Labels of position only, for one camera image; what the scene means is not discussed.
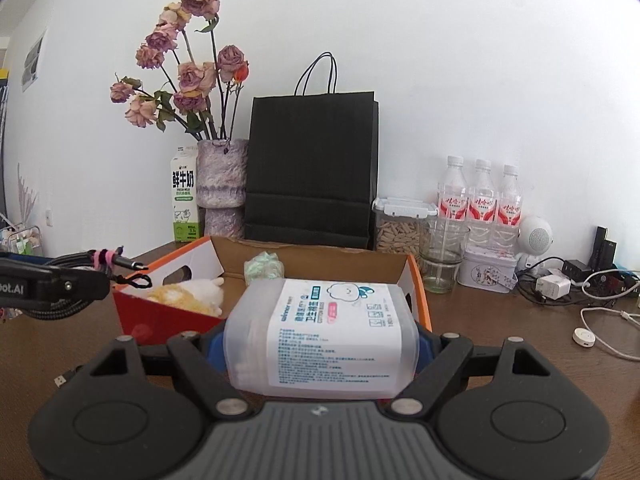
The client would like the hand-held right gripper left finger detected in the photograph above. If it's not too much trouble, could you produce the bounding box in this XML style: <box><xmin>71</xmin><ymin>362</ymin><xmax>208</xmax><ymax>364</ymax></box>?
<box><xmin>74</xmin><ymin>322</ymin><xmax>247</xmax><ymax>417</ymax></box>

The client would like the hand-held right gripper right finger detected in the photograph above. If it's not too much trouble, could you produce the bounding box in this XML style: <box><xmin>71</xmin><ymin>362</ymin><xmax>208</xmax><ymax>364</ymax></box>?
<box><xmin>392</xmin><ymin>331</ymin><xmax>566</xmax><ymax>417</ymax></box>

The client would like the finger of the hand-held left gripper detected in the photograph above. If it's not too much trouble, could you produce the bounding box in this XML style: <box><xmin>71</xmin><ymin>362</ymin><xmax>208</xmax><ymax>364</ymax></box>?
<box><xmin>55</xmin><ymin>266</ymin><xmax>110</xmax><ymax>305</ymax></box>

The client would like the black braided cable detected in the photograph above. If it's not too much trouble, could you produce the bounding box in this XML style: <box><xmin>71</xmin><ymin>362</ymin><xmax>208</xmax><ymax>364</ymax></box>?
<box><xmin>0</xmin><ymin>245</ymin><xmax>154</xmax><ymax>390</ymax></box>

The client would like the red cardboard box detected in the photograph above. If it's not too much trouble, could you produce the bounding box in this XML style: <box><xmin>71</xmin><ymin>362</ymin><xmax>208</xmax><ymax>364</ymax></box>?
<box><xmin>112</xmin><ymin>234</ymin><xmax>432</xmax><ymax>347</ymax></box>

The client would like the pale green plastic bag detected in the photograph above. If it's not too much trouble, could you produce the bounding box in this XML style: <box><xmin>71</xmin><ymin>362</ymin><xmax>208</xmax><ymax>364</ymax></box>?
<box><xmin>243</xmin><ymin>252</ymin><xmax>286</xmax><ymax>281</ymax></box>

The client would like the translucent cotton swab box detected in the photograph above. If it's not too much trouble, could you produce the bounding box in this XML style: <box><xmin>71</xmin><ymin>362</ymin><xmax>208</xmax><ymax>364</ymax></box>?
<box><xmin>223</xmin><ymin>277</ymin><xmax>421</xmax><ymax>401</ymax></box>

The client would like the clear seed storage container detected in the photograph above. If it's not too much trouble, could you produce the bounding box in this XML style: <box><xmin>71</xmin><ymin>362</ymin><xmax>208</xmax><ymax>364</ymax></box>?
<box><xmin>372</xmin><ymin>197</ymin><xmax>439</xmax><ymax>256</ymax></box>

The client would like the yellow white plush toy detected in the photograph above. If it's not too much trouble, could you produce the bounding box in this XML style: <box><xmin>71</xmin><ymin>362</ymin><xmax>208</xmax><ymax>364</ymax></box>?
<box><xmin>144</xmin><ymin>277</ymin><xmax>226</xmax><ymax>319</ymax></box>

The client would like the clear drinking glass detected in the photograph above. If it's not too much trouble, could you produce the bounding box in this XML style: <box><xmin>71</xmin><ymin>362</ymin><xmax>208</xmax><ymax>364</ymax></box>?
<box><xmin>418</xmin><ymin>217</ymin><xmax>471</xmax><ymax>295</ymax></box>

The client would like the white tin box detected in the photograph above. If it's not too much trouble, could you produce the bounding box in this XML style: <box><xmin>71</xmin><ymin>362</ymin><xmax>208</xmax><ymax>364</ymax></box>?
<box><xmin>457</xmin><ymin>247</ymin><xmax>519</xmax><ymax>294</ymax></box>

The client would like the white charger plug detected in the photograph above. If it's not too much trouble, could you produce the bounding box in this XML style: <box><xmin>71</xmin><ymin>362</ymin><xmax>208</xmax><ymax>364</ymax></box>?
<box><xmin>535</xmin><ymin>272</ymin><xmax>571</xmax><ymax>301</ymax></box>

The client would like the white green milk carton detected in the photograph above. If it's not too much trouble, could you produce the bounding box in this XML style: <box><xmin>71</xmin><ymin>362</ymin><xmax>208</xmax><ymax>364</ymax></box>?
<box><xmin>169</xmin><ymin>143</ymin><xmax>204</xmax><ymax>244</ymax></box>

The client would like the white round speaker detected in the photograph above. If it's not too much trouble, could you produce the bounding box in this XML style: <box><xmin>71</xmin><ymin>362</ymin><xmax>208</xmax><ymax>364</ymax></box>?
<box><xmin>514</xmin><ymin>215</ymin><xmax>555</xmax><ymax>271</ymax></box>

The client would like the red label water bottle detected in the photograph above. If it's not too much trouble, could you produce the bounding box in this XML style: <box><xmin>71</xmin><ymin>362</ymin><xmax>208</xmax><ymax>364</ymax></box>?
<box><xmin>467</xmin><ymin>158</ymin><xmax>496</xmax><ymax>249</ymax></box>
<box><xmin>437</xmin><ymin>155</ymin><xmax>469</xmax><ymax>222</ymax></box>
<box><xmin>494</xmin><ymin>163</ymin><xmax>524</xmax><ymax>251</ymax></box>

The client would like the black power adapter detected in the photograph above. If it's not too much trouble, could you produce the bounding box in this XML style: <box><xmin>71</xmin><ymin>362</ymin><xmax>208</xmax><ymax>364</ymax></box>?
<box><xmin>562</xmin><ymin>258</ymin><xmax>594</xmax><ymax>281</ymax></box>

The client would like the purple mottled vase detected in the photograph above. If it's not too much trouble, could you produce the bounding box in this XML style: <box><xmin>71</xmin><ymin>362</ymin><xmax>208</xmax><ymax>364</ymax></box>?
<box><xmin>195</xmin><ymin>138</ymin><xmax>250</xmax><ymax>241</ymax></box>

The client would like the tall black device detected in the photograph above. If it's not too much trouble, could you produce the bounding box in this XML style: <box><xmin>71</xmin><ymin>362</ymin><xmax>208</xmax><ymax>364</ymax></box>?
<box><xmin>592</xmin><ymin>225</ymin><xmax>617</xmax><ymax>269</ymax></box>

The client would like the black paper bag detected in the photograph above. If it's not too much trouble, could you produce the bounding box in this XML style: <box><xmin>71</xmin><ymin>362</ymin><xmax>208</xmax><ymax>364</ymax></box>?
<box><xmin>243</xmin><ymin>52</ymin><xmax>380</xmax><ymax>251</ymax></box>

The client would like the dried rose bouquet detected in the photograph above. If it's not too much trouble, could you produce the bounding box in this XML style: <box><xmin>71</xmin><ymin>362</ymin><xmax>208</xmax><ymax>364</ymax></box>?
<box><xmin>109</xmin><ymin>0</ymin><xmax>250</xmax><ymax>142</ymax></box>

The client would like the metal wire rack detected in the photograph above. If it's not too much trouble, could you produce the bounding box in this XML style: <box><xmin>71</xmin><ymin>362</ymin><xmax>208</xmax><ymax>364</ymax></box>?
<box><xmin>0</xmin><ymin>224</ymin><xmax>42</xmax><ymax>257</ymax></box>

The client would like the white cable with round puck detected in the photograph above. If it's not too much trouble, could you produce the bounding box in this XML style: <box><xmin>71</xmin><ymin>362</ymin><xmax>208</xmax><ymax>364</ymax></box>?
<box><xmin>572</xmin><ymin>304</ymin><xmax>640</xmax><ymax>362</ymax></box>

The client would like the wall picture frame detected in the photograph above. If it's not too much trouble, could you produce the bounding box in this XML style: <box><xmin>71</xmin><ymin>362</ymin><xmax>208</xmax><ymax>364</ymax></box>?
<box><xmin>22</xmin><ymin>29</ymin><xmax>49</xmax><ymax>94</ymax></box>

